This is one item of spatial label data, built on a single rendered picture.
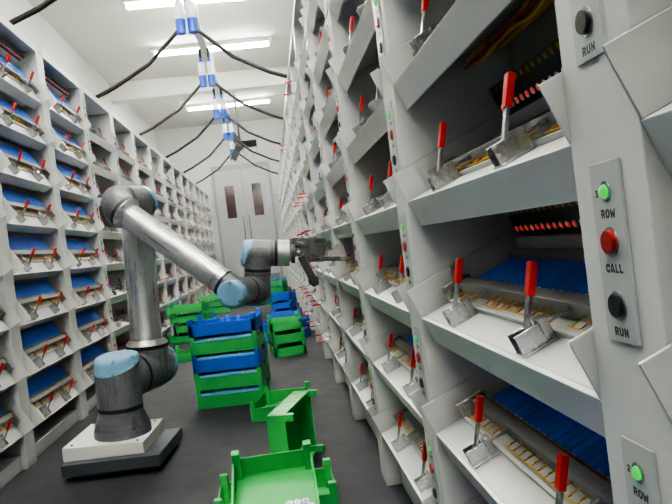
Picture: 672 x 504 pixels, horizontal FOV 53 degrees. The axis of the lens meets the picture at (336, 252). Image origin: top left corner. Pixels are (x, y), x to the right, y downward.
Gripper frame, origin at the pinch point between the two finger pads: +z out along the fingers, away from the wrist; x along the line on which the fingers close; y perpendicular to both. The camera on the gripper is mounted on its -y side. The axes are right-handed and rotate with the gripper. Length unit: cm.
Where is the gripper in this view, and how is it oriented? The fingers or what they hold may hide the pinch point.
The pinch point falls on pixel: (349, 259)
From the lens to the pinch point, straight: 232.0
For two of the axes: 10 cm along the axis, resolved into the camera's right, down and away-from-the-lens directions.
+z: 10.0, 0.1, 0.9
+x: -0.9, 0.0, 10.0
